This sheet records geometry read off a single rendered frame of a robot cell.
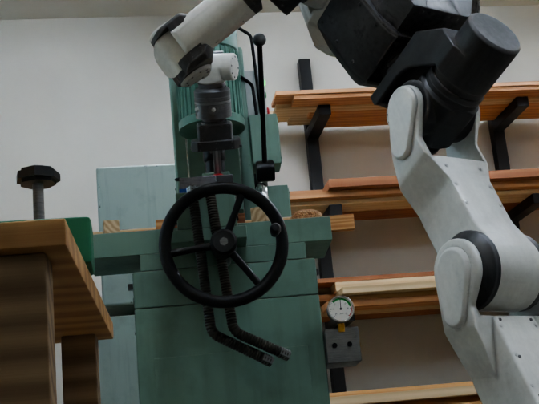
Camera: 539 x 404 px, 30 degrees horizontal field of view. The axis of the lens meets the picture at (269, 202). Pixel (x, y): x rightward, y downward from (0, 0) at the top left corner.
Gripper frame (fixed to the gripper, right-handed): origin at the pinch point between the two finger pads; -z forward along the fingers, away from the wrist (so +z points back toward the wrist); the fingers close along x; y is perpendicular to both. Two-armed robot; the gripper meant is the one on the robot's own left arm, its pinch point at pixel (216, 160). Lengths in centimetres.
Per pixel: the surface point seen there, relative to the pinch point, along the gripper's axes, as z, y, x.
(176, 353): -40.4, -22.6, -13.0
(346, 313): -32.8, -25.3, 26.8
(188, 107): 10.9, 19.1, -6.2
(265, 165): -8.2, 27.7, 13.6
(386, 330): -140, 220, 82
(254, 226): -15.2, -8.1, 7.8
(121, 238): -15.5, -8.3, -24.4
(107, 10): 21, 292, -46
